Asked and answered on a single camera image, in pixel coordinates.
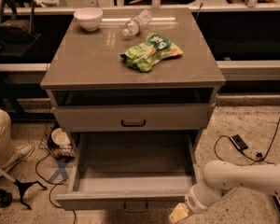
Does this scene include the white bowl in basket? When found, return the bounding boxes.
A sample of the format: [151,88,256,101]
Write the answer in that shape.
[51,128,71,146]

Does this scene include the wire basket with items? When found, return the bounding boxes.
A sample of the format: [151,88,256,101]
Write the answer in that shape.
[39,121,76,159]

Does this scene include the black cable right floor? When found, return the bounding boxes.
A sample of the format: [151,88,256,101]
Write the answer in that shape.
[213,101,280,169]

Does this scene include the green chip bag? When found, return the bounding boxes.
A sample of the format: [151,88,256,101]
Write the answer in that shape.
[120,33,184,73]

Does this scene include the white sneaker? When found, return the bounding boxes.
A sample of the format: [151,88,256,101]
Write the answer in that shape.
[0,144,35,172]

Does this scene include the black tripod stand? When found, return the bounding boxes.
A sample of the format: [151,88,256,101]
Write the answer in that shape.
[0,161,49,211]

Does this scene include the black phone on floor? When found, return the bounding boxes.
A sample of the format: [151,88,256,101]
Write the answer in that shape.
[230,134,248,151]

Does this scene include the clear plastic water bottle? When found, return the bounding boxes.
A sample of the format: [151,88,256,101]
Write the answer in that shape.
[122,9,152,37]

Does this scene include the grey drawer cabinet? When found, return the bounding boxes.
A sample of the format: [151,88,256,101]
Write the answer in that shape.
[40,7,226,164]

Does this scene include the black cable floor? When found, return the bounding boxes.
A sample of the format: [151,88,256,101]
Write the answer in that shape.
[213,101,280,169]
[35,151,77,224]

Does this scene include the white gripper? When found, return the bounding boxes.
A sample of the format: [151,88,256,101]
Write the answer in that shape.
[168,184,227,224]

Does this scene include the black cable left floor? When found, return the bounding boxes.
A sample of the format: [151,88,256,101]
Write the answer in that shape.
[35,151,77,224]

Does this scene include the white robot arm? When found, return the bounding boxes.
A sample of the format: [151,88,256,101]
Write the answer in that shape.
[169,161,280,224]

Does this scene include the black bar on floor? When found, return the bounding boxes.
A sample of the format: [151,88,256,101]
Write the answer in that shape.
[273,196,280,213]

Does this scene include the person's leg beige trousers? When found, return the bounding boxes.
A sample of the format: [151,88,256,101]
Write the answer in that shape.
[0,109,16,170]

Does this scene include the black chair left background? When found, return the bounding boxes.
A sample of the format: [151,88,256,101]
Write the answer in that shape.
[0,0,40,61]

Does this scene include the drawer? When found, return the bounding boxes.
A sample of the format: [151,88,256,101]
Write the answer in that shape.
[56,131,199,212]
[52,104,215,133]

